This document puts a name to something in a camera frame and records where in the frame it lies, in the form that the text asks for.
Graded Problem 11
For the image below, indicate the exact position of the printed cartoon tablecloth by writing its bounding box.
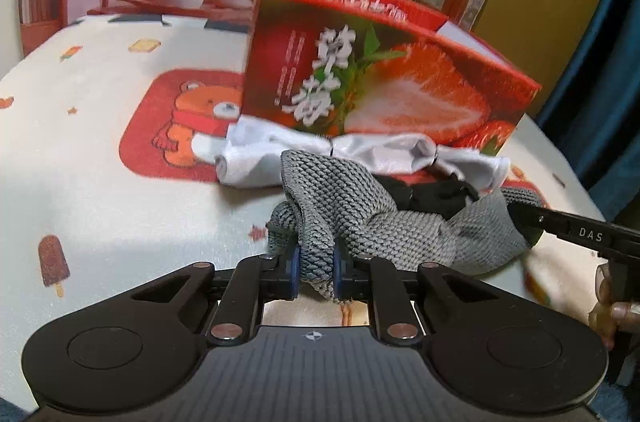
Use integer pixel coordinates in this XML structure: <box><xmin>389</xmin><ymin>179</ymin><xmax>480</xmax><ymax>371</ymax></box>
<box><xmin>0</xmin><ymin>13</ymin><xmax>616</xmax><ymax>413</ymax></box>

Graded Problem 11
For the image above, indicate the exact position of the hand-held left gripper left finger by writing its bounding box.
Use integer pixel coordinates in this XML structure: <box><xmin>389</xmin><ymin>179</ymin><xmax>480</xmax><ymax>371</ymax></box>
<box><xmin>127</xmin><ymin>245</ymin><xmax>303</xmax><ymax>349</ymax></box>

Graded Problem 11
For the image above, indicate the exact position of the person's right hand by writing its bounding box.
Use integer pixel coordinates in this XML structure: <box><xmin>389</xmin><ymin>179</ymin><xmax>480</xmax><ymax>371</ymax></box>
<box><xmin>589</xmin><ymin>262</ymin><xmax>640</xmax><ymax>353</ymax></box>

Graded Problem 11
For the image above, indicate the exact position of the black cloth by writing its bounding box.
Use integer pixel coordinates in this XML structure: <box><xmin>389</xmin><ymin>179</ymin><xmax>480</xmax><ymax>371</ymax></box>
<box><xmin>372</xmin><ymin>172</ymin><xmax>481</xmax><ymax>215</ymax></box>

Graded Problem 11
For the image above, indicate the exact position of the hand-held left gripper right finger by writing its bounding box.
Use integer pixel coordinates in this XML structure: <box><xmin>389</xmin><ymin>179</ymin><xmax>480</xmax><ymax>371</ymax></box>
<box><xmin>332</xmin><ymin>247</ymin><xmax>501</xmax><ymax>349</ymax></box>

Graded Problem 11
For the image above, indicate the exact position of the red strawberry print box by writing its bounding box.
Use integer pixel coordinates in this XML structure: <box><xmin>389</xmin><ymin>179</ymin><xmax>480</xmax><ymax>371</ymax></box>
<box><xmin>241</xmin><ymin>0</ymin><xmax>542</xmax><ymax>153</ymax></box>

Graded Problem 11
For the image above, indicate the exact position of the white cloth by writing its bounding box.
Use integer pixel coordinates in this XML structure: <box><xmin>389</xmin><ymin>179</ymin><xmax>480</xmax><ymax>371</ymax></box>
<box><xmin>215</xmin><ymin>116</ymin><xmax>512</xmax><ymax>194</ymax></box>

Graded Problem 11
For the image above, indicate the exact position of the grey knitted cloth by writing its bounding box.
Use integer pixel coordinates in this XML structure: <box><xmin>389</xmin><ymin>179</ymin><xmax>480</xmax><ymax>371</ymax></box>
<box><xmin>265</xmin><ymin>149</ymin><xmax>548</xmax><ymax>300</ymax></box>

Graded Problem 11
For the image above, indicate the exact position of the blue curtain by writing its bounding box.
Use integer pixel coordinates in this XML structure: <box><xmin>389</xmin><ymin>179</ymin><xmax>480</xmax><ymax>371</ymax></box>
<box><xmin>537</xmin><ymin>0</ymin><xmax>640</xmax><ymax>228</ymax></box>

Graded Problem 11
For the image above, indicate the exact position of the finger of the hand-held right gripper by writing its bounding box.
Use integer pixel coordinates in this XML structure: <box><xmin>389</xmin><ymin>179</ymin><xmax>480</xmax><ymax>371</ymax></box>
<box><xmin>502</xmin><ymin>197</ymin><xmax>571</xmax><ymax>249</ymax></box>

